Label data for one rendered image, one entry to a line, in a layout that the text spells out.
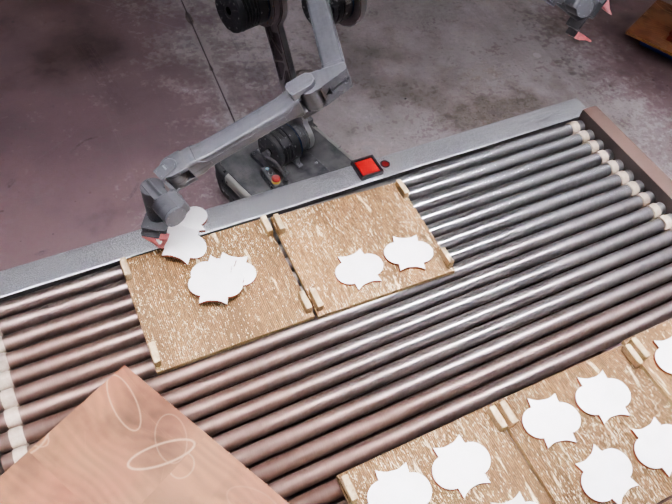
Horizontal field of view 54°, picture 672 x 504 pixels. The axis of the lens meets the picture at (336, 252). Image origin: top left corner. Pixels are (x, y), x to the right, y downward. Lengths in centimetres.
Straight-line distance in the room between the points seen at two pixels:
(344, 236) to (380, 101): 195
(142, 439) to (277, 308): 48
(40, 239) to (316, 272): 168
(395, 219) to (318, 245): 25
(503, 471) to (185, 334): 82
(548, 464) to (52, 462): 107
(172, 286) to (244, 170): 129
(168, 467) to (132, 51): 296
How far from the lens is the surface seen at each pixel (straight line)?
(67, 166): 343
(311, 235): 184
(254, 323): 168
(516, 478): 161
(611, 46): 464
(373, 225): 189
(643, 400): 182
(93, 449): 148
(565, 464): 167
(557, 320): 187
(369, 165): 205
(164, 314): 171
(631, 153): 236
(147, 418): 148
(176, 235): 181
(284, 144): 284
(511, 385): 172
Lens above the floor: 239
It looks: 53 degrees down
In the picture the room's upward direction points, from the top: 8 degrees clockwise
